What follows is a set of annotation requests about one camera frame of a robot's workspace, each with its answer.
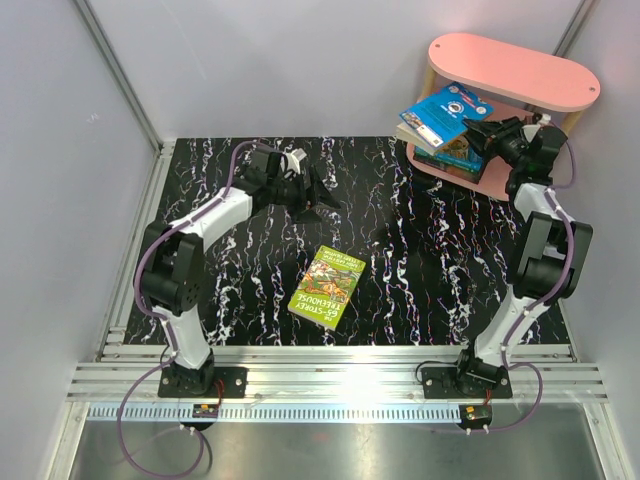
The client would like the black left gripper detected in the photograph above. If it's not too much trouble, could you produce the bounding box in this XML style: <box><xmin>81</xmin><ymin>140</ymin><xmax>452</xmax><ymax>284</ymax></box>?
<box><xmin>266</xmin><ymin>166</ymin><xmax>340</xmax><ymax>224</ymax></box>

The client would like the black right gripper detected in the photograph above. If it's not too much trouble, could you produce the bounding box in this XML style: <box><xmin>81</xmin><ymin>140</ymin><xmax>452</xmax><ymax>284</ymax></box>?
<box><xmin>458</xmin><ymin>117</ymin><xmax>528</xmax><ymax>171</ymax></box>

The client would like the blue 26-Storey Treehouse book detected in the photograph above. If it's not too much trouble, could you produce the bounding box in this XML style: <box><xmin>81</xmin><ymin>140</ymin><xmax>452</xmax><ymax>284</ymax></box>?
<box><xmin>414</xmin><ymin>137</ymin><xmax>484</xmax><ymax>174</ymax></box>

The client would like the blue back-cover book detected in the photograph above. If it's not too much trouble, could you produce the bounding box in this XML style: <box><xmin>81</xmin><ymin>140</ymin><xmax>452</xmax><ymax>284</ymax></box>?
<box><xmin>395</xmin><ymin>82</ymin><xmax>494</xmax><ymax>155</ymax></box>

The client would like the Tale of Two Cities book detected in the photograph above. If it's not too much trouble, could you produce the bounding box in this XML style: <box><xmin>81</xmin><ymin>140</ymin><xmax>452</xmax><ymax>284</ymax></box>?
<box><xmin>413</xmin><ymin>157</ymin><xmax>484</xmax><ymax>185</ymax></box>

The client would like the pink three-tier shelf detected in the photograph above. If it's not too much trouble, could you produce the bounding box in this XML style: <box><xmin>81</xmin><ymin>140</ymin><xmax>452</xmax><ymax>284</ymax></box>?
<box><xmin>405</xmin><ymin>32</ymin><xmax>601</xmax><ymax>202</ymax></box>

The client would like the lime green book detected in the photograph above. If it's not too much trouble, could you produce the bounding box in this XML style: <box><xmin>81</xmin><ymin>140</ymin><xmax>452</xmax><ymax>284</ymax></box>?
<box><xmin>288</xmin><ymin>246</ymin><xmax>366</xmax><ymax>331</ymax></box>

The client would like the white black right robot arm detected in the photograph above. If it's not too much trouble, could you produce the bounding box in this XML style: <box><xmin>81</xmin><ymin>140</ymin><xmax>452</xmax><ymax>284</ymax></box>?
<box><xmin>452</xmin><ymin>115</ymin><xmax>593</xmax><ymax>397</ymax></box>

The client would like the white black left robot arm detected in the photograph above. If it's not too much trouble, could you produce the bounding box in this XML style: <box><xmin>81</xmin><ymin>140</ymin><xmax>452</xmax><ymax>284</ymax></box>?
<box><xmin>133</xmin><ymin>141</ymin><xmax>340</xmax><ymax>397</ymax></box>

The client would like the black marble pattern mat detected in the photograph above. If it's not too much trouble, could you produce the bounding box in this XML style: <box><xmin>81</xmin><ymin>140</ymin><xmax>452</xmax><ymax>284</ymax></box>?
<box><xmin>119</xmin><ymin>137</ymin><xmax>573</xmax><ymax>347</ymax></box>

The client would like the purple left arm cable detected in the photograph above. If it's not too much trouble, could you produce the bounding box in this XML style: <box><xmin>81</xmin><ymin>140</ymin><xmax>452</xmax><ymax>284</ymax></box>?
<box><xmin>115</xmin><ymin>140</ymin><xmax>271</xmax><ymax>476</ymax></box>

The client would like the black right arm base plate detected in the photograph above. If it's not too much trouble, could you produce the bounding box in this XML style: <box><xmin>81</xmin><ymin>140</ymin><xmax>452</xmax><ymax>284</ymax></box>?
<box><xmin>420</xmin><ymin>366</ymin><xmax>513</xmax><ymax>400</ymax></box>

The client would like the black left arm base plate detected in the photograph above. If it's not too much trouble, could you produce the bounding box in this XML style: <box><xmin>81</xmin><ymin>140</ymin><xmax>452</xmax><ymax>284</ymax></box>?
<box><xmin>157</xmin><ymin>366</ymin><xmax>248</xmax><ymax>399</ymax></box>

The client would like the aluminium rail frame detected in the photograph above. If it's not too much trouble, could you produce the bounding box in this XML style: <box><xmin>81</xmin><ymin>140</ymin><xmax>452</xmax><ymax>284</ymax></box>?
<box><xmin>68</xmin><ymin>138</ymin><xmax>609</xmax><ymax>405</ymax></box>

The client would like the left corner aluminium post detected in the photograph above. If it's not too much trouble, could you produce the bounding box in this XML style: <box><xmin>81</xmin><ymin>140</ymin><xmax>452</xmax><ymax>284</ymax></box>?
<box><xmin>71</xmin><ymin>0</ymin><xmax>164</xmax><ymax>155</ymax></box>

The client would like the white slotted cable duct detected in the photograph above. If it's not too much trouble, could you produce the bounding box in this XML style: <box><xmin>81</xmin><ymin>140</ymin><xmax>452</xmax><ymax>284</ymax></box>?
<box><xmin>87</xmin><ymin>403</ymin><xmax>494</xmax><ymax>424</ymax></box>

